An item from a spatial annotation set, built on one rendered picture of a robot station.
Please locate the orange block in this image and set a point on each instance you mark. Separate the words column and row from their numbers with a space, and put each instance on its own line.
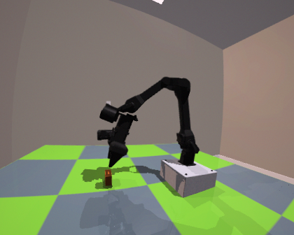
column 108, row 177

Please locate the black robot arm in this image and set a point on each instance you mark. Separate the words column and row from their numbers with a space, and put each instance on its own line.
column 185, row 138

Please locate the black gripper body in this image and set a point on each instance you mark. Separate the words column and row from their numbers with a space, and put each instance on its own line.
column 118, row 144

